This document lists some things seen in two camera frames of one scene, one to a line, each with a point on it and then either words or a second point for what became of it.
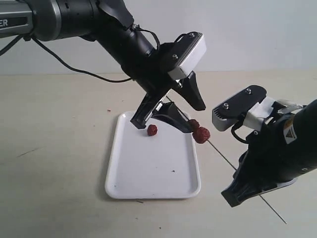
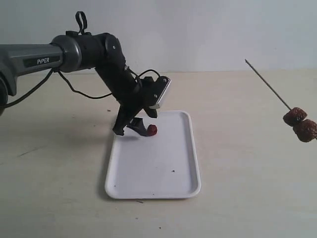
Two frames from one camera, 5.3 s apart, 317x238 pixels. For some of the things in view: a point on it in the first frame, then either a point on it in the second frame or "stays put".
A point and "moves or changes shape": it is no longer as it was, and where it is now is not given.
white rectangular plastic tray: x=141 y=166 stays put
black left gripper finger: x=150 y=103 -> x=126 y=112
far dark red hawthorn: x=152 y=130 stays put
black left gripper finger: x=169 y=111 -> x=137 y=124
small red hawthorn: x=193 y=125 moves or changes shape
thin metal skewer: x=263 y=199 -> x=265 y=81
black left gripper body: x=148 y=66 -> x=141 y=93
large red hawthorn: x=201 y=135 moves or changes shape
